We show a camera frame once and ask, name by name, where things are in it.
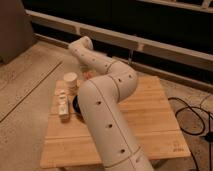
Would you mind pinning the black metal bowl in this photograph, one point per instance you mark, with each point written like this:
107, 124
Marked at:
76, 105

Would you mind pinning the white paper cup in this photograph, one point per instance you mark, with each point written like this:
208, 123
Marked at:
71, 80

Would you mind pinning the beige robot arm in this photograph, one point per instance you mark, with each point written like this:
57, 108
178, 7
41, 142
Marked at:
98, 99

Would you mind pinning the wooden cutting board table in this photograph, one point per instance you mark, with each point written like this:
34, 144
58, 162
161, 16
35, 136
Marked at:
148, 113

